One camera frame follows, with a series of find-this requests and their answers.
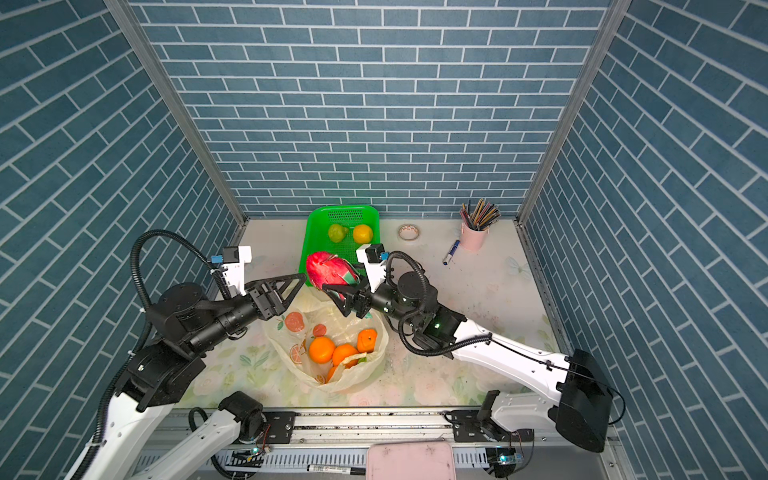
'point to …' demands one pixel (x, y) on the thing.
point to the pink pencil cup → (472, 240)
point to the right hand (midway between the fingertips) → (332, 274)
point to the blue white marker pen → (451, 252)
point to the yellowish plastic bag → (316, 314)
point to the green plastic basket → (319, 219)
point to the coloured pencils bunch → (480, 215)
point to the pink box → (411, 461)
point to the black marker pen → (336, 469)
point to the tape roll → (408, 232)
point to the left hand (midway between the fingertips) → (300, 280)
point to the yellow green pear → (336, 232)
